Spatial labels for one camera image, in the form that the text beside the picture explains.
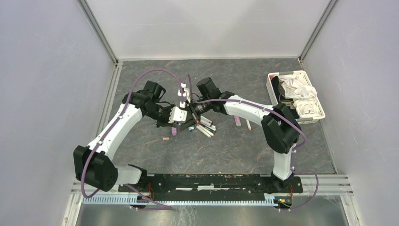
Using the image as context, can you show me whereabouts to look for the black printed t-shirt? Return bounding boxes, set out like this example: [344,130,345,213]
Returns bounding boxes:
[271,76,295,110]

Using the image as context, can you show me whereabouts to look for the white crumpled cloth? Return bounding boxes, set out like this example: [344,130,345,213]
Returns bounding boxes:
[278,72,320,118]

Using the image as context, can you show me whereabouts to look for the white perforated plastic basket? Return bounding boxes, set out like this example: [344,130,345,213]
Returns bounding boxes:
[266,70,326,124]

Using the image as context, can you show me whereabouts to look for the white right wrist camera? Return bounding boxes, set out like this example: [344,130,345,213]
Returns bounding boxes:
[177,83,192,109]

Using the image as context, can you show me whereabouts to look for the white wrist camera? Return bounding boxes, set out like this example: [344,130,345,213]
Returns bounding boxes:
[177,83,192,109]
[168,106,188,123]

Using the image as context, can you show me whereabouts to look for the grey slotted cable duct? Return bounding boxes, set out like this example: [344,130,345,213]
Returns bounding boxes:
[81,194,277,207]

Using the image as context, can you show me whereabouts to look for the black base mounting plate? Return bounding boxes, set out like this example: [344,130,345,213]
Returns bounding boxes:
[133,174,303,202]

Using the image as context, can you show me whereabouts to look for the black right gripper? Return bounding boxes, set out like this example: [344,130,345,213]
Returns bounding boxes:
[180,96,212,130]

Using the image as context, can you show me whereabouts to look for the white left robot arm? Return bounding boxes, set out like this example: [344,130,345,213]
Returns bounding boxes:
[73,81,173,192]

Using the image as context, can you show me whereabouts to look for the white marker orange tip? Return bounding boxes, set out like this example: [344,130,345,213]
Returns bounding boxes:
[196,125,214,138]

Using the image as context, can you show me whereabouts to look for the white acrylic marker peach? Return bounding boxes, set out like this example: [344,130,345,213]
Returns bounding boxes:
[246,120,252,130]

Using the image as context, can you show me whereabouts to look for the white marker red tip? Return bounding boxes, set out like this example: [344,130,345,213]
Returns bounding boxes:
[200,118,217,131]

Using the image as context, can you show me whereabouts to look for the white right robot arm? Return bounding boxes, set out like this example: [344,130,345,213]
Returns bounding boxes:
[193,77,304,192]

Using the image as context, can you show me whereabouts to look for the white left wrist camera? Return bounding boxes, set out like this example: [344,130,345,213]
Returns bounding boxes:
[168,106,188,123]

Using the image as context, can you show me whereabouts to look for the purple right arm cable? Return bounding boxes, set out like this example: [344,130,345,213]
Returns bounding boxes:
[185,74,319,211]

